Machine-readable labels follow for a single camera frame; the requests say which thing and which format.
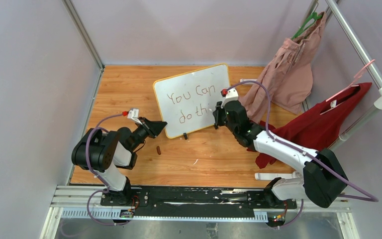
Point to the red hanging garment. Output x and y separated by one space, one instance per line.
320 126

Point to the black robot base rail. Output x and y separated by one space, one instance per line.
188 204

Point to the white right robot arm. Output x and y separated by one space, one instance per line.
322 178

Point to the green clothes hanger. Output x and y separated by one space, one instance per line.
307 23

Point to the pink clothes hanger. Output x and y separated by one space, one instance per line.
356 78

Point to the metal clothes rack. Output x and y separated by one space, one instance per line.
333 67

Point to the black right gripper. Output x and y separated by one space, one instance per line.
218 113

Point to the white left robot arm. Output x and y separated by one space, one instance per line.
104 153

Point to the aluminium corner frame post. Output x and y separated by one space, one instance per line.
71 9

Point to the pink hanging garment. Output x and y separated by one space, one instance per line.
288 78

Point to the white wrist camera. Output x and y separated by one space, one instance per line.
133 114
229 95

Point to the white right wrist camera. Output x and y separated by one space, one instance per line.
229 95

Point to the yellow framed whiteboard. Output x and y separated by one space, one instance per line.
186 101

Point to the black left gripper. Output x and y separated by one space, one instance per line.
153 127

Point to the white whiteboard eraser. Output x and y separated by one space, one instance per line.
247 81

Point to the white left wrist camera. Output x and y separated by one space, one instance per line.
133 114

